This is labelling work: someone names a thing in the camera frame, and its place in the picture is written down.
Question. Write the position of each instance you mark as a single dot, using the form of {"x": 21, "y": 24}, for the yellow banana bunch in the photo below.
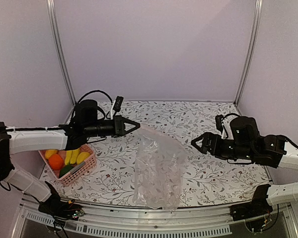
{"x": 71, "y": 156}

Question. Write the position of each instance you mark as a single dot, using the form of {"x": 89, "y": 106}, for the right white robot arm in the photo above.
{"x": 275, "y": 151}

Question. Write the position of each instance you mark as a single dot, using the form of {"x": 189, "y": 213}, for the right aluminium frame post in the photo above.
{"x": 250, "y": 51}

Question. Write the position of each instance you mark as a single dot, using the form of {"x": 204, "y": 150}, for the front aluminium rail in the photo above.
{"x": 113, "y": 221}

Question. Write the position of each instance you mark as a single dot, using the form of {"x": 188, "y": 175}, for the yellow mango right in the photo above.
{"x": 81, "y": 157}

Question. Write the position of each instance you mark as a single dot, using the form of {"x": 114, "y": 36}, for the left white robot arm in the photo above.
{"x": 83, "y": 125}

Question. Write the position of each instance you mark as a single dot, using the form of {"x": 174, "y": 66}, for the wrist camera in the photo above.
{"x": 115, "y": 107}
{"x": 220, "y": 126}

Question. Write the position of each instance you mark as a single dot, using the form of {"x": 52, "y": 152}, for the clear zip top bag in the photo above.
{"x": 159, "y": 167}

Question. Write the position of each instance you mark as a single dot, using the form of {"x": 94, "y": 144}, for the left aluminium frame post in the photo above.
{"x": 59, "y": 49}

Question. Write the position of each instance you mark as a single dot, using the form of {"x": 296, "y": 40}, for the pink plastic basket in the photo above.
{"x": 77, "y": 171}

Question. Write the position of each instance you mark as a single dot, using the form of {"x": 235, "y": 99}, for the orange fruit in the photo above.
{"x": 56, "y": 162}

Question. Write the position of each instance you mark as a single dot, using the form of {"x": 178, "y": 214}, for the green avocado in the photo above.
{"x": 65, "y": 170}

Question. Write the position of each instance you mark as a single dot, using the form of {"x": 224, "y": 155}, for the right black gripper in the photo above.
{"x": 207, "y": 137}

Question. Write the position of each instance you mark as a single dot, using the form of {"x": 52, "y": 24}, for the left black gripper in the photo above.
{"x": 119, "y": 128}

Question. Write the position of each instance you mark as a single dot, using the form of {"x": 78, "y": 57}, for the aluminium frame post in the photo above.
{"x": 59, "y": 49}
{"x": 250, "y": 51}

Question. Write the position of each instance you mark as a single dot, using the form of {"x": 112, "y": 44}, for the yellow mango left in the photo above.
{"x": 49, "y": 153}

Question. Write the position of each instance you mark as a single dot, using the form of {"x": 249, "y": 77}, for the yellow mango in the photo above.
{"x": 49, "y": 153}
{"x": 81, "y": 157}

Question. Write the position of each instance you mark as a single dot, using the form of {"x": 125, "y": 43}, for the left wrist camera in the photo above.
{"x": 115, "y": 107}

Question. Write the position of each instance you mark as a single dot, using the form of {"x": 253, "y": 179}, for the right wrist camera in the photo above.
{"x": 220, "y": 126}

